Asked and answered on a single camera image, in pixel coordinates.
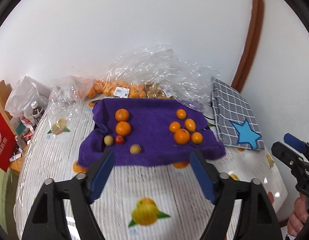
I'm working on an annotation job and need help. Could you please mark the edge orange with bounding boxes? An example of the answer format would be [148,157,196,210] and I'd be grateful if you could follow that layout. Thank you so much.
[191,132,203,145]

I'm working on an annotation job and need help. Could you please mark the brown wooden door frame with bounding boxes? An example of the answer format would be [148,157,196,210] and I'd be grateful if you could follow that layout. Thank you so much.
[231,0,265,92]

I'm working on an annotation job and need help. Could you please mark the wooden chair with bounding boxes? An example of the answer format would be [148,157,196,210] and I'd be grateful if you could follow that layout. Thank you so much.
[0,80,12,121]

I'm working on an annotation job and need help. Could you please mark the wooden side table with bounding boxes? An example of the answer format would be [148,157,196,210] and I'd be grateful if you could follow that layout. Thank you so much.
[8,129,33,176]

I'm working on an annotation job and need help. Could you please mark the white price label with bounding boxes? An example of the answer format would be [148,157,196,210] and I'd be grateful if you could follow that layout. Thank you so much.
[113,86,130,98]

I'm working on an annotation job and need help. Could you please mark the low small orange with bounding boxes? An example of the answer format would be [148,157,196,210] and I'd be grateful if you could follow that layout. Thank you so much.
[169,121,181,133]

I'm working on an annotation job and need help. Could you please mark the large orange mandarin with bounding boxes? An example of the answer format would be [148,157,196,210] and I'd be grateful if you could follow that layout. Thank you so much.
[115,121,131,137]
[115,108,130,122]

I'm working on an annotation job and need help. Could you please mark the fruit print tablecloth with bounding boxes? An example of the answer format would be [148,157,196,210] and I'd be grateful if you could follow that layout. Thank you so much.
[14,101,287,239]

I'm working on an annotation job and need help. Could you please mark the red paper shopping bag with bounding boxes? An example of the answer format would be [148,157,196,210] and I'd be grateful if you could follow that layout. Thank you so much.
[0,113,16,172]

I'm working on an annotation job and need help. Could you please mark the purple towel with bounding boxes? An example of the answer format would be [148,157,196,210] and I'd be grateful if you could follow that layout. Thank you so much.
[78,98,225,168]

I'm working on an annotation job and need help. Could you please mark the bagged peanuts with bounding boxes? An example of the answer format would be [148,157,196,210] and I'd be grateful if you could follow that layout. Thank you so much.
[144,82,174,100]

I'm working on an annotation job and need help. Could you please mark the tan round fruit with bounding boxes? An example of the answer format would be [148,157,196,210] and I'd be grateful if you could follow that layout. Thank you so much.
[104,135,114,146]
[130,144,142,154]

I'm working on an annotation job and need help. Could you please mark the orange tangerine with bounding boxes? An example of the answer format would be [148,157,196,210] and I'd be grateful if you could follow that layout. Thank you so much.
[173,128,191,145]

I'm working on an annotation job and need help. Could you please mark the person's right hand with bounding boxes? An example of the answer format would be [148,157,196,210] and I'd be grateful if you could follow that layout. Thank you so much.
[287,193,309,237]

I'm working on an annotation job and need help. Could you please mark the dark drink bottle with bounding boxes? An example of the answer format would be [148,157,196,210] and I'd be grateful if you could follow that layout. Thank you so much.
[31,101,44,124]

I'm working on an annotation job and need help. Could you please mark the grey checked star cushion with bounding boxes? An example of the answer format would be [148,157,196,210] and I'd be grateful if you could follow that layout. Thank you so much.
[211,79,265,151]

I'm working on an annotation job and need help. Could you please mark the white plastic bag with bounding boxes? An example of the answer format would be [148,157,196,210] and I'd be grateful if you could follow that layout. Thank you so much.
[4,76,48,119]

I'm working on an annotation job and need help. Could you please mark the bagged mandarins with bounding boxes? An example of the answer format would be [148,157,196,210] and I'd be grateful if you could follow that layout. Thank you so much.
[86,79,147,99]

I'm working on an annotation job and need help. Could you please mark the large clear plastic bag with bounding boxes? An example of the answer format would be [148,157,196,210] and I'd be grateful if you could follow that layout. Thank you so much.
[104,45,219,113]

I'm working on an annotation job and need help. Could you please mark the red small fruit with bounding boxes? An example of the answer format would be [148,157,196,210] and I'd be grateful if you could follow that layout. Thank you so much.
[115,135,125,145]

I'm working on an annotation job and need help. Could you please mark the small clear plastic bag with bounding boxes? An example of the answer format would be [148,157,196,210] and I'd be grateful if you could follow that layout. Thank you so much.
[47,75,94,136]

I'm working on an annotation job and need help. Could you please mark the small yellowish orange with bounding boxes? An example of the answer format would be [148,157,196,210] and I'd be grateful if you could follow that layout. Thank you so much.
[184,119,196,132]

